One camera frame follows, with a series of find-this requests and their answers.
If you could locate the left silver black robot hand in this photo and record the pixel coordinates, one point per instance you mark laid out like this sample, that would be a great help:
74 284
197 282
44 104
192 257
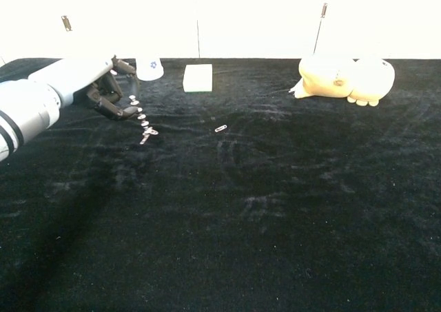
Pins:
79 74

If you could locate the silver paperclip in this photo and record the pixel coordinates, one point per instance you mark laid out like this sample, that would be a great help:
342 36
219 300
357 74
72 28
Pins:
220 128
143 140
153 132

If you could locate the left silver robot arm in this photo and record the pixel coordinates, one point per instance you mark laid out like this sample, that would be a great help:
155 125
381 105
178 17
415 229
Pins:
24 112

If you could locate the metal door hinge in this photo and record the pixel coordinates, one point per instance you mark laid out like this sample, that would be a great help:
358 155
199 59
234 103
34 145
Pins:
324 10
67 23

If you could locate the white paper cup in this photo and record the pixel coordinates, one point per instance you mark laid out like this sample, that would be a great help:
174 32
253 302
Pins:
150 71

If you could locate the white sponge green base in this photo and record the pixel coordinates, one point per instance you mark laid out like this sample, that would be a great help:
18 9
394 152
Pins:
197 78

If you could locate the black velvet tablecloth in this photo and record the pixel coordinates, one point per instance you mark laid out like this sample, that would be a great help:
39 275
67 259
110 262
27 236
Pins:
275 222

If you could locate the cream plush toy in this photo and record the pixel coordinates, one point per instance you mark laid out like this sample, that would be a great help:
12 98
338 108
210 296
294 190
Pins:
330 78

